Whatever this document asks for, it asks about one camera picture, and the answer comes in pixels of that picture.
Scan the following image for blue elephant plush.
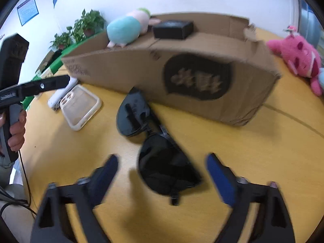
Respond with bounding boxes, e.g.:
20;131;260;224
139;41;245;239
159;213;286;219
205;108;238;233
318;67;324;91

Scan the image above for brown cardboard box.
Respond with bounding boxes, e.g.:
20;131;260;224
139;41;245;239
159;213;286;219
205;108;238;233
62;13;281;126

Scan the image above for person left hand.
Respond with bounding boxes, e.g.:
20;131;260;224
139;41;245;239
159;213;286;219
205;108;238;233
8;109;27;152

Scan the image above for pink strawberry bear plush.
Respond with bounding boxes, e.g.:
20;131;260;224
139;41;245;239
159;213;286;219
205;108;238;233
266;25;323;96

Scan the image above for black sunglasses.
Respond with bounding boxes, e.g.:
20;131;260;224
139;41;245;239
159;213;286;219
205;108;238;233
116;87;202;206

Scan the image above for blue framed wall poster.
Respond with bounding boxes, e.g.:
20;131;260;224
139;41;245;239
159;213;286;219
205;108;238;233
16;0;39;26

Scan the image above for teal pink plush pig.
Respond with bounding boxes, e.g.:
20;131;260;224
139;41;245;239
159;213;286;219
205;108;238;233
107;8;161;48

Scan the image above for black cable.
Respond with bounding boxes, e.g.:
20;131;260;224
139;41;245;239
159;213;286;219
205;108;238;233
0;150;37;216

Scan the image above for clear white phone case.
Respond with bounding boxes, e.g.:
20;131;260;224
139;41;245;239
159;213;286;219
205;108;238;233
60;84;102;131

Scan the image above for large potted green plant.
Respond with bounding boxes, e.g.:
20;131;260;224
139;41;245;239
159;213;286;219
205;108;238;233
66;9;106;43

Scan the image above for small potted green plant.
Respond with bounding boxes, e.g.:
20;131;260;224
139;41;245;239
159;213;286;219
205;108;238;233
51;32;73;50

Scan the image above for black charger box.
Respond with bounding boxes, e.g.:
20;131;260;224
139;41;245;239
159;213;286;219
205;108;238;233
152;20;194;40

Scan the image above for white power bank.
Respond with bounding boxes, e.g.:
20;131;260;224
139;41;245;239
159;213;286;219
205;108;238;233
48;77;79;110

